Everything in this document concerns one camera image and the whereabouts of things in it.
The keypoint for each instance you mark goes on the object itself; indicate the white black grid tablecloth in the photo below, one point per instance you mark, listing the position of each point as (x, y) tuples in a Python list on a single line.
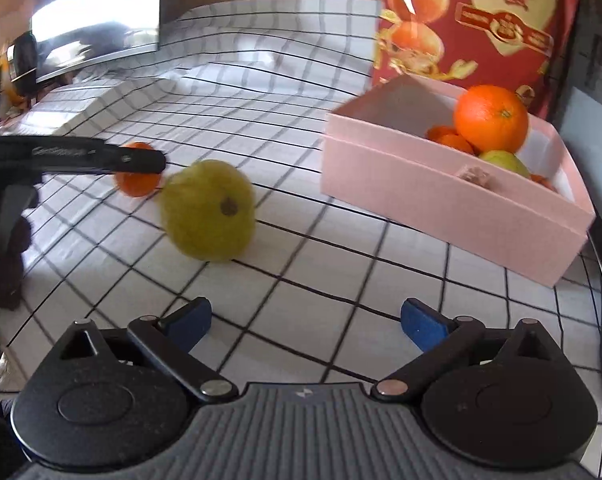
[(303, 287)]

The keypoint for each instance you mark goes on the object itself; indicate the yellow-green pear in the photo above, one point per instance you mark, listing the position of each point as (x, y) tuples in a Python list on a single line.
[(507, 161), (207, 210)]

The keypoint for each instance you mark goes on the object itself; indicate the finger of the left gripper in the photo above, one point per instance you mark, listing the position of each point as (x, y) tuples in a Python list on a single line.
[(133, 160)]

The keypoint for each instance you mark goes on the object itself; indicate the large orange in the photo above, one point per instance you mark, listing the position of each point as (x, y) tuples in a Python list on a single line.
[(491, 118)]

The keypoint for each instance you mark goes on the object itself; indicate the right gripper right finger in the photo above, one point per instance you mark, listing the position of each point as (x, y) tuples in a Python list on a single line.
[(444, 343)]

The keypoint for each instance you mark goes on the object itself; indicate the pink cardboard box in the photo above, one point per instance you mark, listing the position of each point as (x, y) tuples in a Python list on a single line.
[(376, 156)]

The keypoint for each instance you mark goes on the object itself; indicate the black gloved left hand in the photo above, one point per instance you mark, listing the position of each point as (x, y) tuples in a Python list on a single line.
[(12, 265)]

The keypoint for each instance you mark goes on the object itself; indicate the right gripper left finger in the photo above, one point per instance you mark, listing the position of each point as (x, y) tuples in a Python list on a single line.
[(166, 343)]

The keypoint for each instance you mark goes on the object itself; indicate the small mandarin beside pear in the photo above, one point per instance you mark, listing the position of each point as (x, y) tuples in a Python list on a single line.
[(435, 133)]

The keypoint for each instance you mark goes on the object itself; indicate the red quail egg snack bag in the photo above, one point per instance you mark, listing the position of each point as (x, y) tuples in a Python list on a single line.
[(513, 44)]

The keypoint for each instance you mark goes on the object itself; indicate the small mandarin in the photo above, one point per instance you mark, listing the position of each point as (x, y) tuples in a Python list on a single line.
[(137, 185), (435, 133)]

